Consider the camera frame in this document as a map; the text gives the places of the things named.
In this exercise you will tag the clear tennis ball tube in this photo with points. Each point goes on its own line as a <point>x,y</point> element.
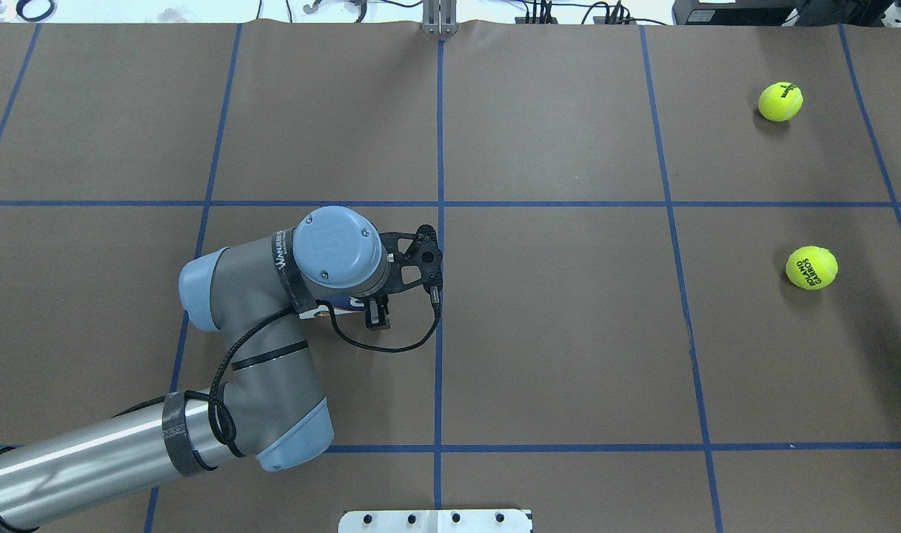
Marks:
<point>341,304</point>

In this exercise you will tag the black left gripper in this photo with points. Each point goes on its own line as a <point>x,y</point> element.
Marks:
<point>377,309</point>

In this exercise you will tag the black box white label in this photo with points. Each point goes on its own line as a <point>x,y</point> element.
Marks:
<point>732,13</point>

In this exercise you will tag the blue tape roll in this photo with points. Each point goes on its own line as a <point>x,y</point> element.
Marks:
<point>35,11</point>

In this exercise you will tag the aluminium frame post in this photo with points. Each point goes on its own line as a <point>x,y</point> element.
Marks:
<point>439,17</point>

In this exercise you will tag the yellow tennis ball Wilson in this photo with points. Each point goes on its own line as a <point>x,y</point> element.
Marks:
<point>780,102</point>

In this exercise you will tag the brown paper table mat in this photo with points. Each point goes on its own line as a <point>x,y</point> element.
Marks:
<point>620,347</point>

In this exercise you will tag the yellow tennis ball black text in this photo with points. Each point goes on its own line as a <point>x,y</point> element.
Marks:
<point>811,267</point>

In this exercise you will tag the white pedestal column base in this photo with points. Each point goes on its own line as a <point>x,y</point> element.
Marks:
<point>438,520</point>

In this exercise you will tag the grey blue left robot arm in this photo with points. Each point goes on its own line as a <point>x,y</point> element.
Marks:
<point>263,400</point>

